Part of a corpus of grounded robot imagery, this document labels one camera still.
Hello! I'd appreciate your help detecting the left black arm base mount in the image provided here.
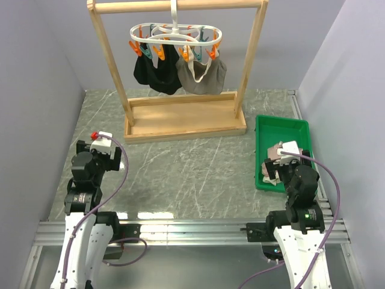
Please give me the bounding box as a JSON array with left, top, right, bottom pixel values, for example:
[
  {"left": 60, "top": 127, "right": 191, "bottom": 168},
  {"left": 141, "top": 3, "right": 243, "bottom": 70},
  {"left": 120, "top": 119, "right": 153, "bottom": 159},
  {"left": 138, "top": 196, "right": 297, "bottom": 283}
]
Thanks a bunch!
[{"left": 114, "top": 223, "right": 141, "bottom": 243}]

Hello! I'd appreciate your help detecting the white plastic clip hanger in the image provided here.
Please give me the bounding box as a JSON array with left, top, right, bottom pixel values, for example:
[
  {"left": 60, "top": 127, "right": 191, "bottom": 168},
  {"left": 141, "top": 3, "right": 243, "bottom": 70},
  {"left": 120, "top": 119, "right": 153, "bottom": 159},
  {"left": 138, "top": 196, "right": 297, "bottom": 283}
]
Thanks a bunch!
[{"left": 128, "top": 1, "right": 223, "bottom": 62}]

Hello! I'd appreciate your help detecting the wooden hanging rack frame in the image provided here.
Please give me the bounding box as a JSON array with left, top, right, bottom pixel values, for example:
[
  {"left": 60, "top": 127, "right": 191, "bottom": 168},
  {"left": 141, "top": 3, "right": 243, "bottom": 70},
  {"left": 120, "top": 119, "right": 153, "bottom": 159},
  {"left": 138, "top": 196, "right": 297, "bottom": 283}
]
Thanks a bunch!
[{"left": 87, "top": 1, "right": 268, "bottom": 144}]

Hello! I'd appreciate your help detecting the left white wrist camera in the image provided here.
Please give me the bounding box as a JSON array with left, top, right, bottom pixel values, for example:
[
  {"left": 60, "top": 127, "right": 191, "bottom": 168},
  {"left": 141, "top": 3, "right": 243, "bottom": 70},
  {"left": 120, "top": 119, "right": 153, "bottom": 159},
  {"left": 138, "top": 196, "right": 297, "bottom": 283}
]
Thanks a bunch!
[{"left": 90, "top": 131, "right": 112, "bottom": 155}]

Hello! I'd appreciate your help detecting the aluminium rail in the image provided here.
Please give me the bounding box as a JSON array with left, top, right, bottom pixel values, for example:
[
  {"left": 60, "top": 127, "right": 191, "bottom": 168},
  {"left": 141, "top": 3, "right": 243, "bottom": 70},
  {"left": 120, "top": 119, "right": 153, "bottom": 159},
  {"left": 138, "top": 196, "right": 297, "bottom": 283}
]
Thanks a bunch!
[{"left": 32, "top": 219, "right": 350, "bottom": 246}]

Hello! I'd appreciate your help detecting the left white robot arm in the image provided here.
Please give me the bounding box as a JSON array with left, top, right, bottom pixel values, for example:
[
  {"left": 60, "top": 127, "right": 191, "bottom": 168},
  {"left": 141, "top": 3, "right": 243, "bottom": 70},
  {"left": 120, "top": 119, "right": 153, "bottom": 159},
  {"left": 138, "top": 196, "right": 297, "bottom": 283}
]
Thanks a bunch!
[{"left": 51, "top": 133, "right": 122, "bottom": 288}]

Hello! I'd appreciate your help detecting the grey underwear white trim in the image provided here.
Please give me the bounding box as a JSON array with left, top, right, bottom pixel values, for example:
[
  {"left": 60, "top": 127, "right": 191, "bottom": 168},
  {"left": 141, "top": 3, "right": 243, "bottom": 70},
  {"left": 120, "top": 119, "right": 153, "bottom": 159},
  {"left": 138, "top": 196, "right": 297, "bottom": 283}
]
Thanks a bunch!
[{"left": 176, "top": 51, "right": 227, "bottom": 95}]

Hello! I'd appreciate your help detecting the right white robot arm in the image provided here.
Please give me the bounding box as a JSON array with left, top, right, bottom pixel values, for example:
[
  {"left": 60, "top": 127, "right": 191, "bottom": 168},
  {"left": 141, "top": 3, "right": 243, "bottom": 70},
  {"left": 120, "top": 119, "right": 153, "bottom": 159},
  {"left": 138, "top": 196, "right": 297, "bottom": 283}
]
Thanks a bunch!
[{"left": 264, "top": 151, "right": 331, "bottom": 288}]

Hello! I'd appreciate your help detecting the green plastic bin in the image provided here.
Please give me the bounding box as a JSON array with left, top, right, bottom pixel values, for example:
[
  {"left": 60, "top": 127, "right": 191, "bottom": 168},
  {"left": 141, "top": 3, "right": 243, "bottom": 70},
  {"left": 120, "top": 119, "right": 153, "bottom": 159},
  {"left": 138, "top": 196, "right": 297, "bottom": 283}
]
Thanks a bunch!
[{"left": 254, "top": 115, "right": 313, "bottom": 193}]

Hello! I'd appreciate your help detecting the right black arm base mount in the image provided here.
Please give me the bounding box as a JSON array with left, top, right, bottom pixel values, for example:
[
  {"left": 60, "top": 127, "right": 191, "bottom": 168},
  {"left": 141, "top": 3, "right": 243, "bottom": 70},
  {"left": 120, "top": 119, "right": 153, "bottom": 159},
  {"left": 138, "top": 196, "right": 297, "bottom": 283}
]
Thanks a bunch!
[{"left": 240, "top": 222, "right": 274, "bottom": 243}]

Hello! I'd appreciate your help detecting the black underwear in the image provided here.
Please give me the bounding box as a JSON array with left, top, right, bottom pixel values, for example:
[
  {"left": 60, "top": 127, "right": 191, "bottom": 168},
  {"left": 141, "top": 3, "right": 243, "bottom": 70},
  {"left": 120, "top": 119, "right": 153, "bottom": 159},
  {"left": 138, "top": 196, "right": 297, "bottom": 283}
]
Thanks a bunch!
[{"left": 134, "top": 45, "right": 182, "bottom": 95}]

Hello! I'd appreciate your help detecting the pink beige underwear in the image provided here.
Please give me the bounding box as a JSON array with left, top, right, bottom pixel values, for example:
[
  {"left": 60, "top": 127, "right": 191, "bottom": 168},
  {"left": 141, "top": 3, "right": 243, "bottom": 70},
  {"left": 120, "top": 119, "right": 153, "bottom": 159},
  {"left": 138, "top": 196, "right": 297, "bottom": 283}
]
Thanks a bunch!
[{"left": 261, "top": 141, "right": 289, "bottom": 186}]

